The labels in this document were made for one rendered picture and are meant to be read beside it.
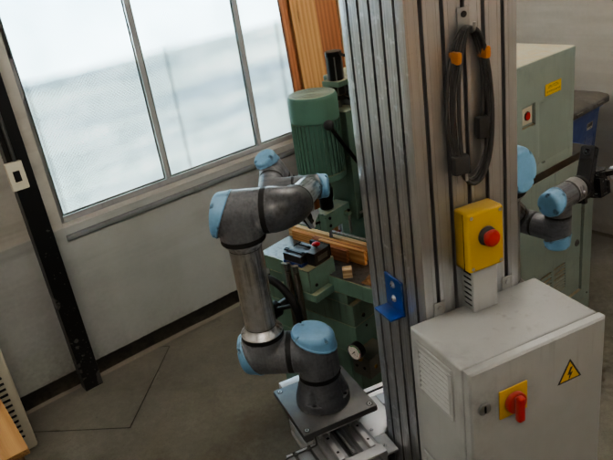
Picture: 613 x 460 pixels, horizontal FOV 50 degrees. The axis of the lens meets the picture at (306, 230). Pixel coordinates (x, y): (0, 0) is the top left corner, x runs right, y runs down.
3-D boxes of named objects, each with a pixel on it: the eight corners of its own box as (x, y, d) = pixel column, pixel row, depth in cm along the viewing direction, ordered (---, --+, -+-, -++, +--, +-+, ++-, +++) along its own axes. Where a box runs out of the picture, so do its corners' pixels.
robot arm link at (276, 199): (306, 185, 154) (327, 164, 201) (261, 190, 155) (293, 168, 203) (312, 234, 156) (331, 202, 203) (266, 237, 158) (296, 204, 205)
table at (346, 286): (243, 277, 254) (240, 263, 252) (296, 245, 273) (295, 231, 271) (364, 320, 214) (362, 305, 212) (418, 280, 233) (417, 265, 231)
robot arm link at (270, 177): (289, 193, 194) (291, 166, 201) (253, 196, 195) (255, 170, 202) (295, 210, 200) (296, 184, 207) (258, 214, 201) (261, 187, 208)
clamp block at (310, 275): (282, 284, 238) (278, 262, 234) (307, 268, 246) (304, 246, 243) (312, 295, 228) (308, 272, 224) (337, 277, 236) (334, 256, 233)
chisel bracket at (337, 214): (314, 232, 247) (311, 212, 244) (338, 218, 256) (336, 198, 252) (328, 236, 242) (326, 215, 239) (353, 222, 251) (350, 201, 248)
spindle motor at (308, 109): (289, 182, 240) (275, 98, 227) (321, 166, 251) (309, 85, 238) (325, 189, 228) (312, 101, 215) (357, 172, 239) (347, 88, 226)
